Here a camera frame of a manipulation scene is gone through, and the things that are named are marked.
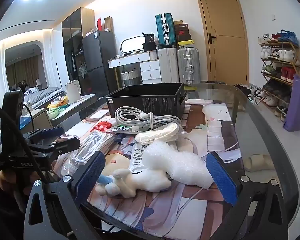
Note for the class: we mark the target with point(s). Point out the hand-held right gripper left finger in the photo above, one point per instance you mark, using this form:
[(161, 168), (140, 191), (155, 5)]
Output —
[(90, 173)]

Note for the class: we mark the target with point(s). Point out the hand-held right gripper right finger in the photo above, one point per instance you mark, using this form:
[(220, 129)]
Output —
[(221, 177)]

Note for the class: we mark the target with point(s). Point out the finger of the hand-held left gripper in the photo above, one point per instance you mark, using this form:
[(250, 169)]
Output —
[(62, 145), (52, 132)]

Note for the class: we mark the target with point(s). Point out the red packet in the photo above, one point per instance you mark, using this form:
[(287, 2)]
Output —
[(103, 125)]

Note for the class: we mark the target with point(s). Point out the white printed sachet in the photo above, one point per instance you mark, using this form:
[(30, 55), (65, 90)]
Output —
[(137, 155)]

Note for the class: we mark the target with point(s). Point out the white plush toy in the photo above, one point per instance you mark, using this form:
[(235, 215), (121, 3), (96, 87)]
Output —
[(145, 182)]

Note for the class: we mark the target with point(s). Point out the black cardboard box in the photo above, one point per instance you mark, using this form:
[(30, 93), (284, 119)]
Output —
[(150, 102)]

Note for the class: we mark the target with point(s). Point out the person's left hand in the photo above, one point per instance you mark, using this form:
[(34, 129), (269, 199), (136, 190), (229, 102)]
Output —
[(7, 180)]

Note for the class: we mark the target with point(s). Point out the pile of snack packets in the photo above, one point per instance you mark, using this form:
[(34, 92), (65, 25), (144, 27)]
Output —
[(56, 106)]

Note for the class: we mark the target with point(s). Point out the grey side table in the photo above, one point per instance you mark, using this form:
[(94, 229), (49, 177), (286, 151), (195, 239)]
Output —
[(72, 111)]

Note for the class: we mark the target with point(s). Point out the bed with grey bedding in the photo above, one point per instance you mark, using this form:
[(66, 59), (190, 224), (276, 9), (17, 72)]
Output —
[(42, 95)]

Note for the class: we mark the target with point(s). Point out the beige slipper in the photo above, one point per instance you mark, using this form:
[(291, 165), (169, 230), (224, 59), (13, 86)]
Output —
[(258, 162)]

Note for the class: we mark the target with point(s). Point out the printed desk mat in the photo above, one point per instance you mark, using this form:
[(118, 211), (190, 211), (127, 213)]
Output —
[(214, 135)]

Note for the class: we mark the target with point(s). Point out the white electric kettle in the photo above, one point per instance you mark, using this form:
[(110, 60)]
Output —
[(72, 91)]

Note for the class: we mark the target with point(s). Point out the green and white packet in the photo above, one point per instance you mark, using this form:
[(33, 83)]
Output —
[(120, 129)]

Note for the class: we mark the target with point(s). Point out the brown curtain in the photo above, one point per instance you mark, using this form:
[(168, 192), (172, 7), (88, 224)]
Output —
[(22, 71)]

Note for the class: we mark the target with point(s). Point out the dark grey fridge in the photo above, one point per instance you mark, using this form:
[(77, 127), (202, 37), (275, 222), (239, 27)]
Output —
[(97, 62)]

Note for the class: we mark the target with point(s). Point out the shoes on floor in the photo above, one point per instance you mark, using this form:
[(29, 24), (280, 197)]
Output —
[(252, 92)]

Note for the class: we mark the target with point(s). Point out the black glass cabinet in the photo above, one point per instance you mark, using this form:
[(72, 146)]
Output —
[(72, 42)]

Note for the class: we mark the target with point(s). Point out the woven laundry basket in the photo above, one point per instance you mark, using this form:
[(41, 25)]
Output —
[(130, 78)]

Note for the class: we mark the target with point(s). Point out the purple bag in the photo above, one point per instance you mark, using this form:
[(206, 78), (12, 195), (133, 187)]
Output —
[(295, 105)]

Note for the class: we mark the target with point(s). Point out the white vanity desk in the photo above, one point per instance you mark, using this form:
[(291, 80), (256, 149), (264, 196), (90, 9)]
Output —
[(130, 59)]

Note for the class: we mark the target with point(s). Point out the white drawer unit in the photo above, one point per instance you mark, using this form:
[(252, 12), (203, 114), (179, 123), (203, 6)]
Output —
[(150, 72)]

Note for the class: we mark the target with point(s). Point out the silver suitcase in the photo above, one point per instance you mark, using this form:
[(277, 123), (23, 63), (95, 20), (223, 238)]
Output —
[(188, 65)]

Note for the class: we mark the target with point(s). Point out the red bottle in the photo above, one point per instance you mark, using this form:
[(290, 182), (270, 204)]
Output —
[(99, 24)]

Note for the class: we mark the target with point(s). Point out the oval mirror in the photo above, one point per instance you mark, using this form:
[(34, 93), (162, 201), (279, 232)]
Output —
[(132, 45)]

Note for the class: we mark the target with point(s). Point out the brown cardboard box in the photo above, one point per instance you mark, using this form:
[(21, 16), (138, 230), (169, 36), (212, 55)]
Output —
[(108, 24)]

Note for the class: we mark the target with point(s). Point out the white suitcase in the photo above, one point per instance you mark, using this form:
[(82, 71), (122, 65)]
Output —
[(167, 65)]

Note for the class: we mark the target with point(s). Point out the shoe rack with shoes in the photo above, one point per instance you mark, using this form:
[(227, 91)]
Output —
[(279, 65)]

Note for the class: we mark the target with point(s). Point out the black bag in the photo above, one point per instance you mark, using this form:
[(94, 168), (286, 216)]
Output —
[(148, 42)]

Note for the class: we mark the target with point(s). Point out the wooden door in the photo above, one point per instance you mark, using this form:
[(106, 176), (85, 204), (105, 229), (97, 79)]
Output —
[(227, 42)]

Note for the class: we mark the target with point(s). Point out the stack of shoe boxes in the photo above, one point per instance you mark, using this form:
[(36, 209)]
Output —
[(183, 33)]

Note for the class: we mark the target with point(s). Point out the teal suitcase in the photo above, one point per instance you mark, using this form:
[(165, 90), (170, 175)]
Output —
[(164, 30)]

